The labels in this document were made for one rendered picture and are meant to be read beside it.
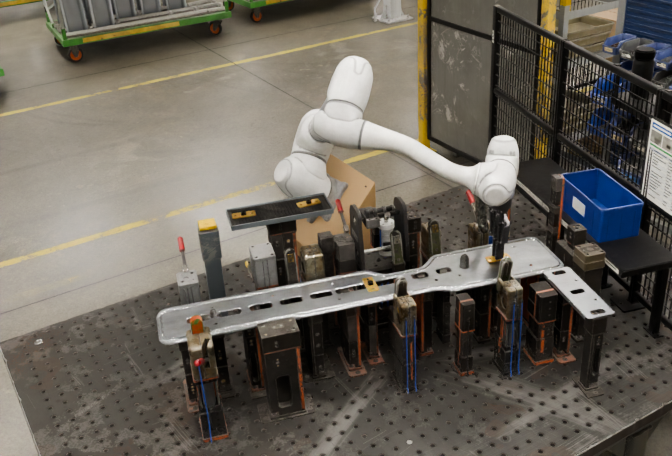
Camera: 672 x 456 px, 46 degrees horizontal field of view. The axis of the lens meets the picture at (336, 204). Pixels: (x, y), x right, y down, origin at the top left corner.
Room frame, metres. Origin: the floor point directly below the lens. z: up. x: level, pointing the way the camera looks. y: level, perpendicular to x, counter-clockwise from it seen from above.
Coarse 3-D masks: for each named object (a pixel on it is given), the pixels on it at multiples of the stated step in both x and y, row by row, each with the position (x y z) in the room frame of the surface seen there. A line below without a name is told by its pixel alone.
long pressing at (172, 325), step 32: (448, 256) 2.41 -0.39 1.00; (480, 256) 2.39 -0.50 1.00; (512, 256) 2.38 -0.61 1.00; (544, 256) 2.37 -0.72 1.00; (288, 288) 2.26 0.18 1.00; (320, 288) 2.25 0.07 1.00; (384, 288) 2.23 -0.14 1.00; (416, 288) 2.22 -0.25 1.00; (448, 288) 2.21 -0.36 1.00; (160, 320) 2.13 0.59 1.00; (224, 320) 2.10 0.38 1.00; (256, 320) 2.09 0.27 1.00
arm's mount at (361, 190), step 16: (336, 160) 3.15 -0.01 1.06; (336, 176) 3.08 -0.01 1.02; (352, 176) 3.01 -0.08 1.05; (352, 192) 2.94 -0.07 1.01; (368, 192) 2.88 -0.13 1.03; (336, 208) 2.94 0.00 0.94; (304, 224) 3.01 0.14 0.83; (320, 224) 2.94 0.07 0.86; (336, 224) 2.88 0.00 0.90; (304, 240) 2.94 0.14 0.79; (368, 240) 2.87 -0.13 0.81
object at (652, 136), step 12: (660, 120) 2.45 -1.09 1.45; (648, 132) 2.50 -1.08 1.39; (660, 132) 2.44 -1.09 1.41; (648, 144) 2.49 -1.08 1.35; (660, 144) 2.44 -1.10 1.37; (660, 156) 2.43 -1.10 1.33; (648, 168) 2.48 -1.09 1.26; (660, 168) 2.42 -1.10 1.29; (660, 180) 2.41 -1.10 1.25; (648, 192) 2.46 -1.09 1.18; (660, 192) 2.40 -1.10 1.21; (660, 204) 2.39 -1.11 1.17
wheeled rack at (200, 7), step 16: (192, 0) 9.81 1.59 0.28; (208, 0) 9.66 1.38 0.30; (224, 0) 9.18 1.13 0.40; (48, 16) 9.18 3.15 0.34; (144, 16) 9.08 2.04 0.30; (160, 16) 9.11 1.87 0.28; (176, 16) 9.01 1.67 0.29; (208, 16) 9.05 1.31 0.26; (224, 16) 9.13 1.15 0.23; (64, 32) 8.36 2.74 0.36; (80, 32) 8.53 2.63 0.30; (96, 32) 8.57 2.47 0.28; (112, 32) 8.56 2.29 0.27; (128, 32) 8.63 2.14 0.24; (144, 32) 8.71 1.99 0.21
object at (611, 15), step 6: (600, 12) 5.34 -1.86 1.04; (606, 12) 5.33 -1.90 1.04; (612, 12) 5.33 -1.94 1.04; (606, 18) 5.18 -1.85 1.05; (612, 18) 5.17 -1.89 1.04; (612, 30) 5.12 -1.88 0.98; (582, 138) 5.26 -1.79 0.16; (594, 138) 5.17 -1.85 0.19; (582, 144) 5.24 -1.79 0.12; (594, 144) 5.17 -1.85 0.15; (600, 144) 5.13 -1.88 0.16; (600, 150) 5.11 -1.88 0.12
